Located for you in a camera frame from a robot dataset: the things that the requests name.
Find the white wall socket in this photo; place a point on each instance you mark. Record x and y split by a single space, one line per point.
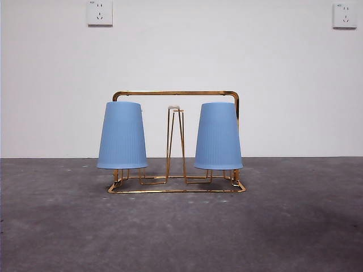
99 14
344 17

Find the blue ribbed cup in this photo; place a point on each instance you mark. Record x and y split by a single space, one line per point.
122 136
218 136

